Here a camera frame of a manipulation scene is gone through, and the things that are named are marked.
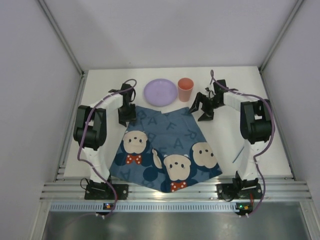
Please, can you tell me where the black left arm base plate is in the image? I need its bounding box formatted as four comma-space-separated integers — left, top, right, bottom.
84, 183, 129, 200

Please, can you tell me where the blue bear print placemat cloth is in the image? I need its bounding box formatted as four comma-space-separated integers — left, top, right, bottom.
110, 106, 223, 193

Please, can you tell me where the blue plastic fork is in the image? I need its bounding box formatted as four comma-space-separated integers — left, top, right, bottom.
232, 146, 244, 163

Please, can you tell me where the right aluminium frame post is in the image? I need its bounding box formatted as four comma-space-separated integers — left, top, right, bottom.
258, 0, 305, 74

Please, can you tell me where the aluminium mounting rail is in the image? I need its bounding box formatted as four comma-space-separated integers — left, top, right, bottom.
39, 176, 313, 202

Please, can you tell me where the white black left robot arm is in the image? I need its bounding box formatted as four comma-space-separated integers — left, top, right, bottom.
73, 79, 137, 188

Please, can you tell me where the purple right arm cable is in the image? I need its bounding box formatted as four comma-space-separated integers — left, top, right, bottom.
210, 69, 276, 216

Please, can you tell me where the aluminium frame post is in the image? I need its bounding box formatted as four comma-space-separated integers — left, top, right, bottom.
258, 0, 305, 74
36, 0, 85, 76

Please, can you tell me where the blue slotted cable duct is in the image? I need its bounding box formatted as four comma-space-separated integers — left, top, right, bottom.
50, 202, 250, 213

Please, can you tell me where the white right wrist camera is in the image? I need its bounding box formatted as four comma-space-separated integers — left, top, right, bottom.
205, 87, 214, 99

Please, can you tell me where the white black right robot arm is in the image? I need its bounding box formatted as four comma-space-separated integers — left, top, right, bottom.
189, 78, 276, 202

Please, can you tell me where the purple plastic plate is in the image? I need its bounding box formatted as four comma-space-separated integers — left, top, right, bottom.
143, 78, 178, 107

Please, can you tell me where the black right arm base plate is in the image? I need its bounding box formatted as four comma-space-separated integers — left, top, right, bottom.
216, 183, 263, 202

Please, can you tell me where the coral plastic cup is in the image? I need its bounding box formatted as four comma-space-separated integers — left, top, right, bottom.
177, 77, 194, 102

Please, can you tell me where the left aluminium frame post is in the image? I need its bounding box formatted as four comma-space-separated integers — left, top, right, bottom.
36, 0, 85, 76

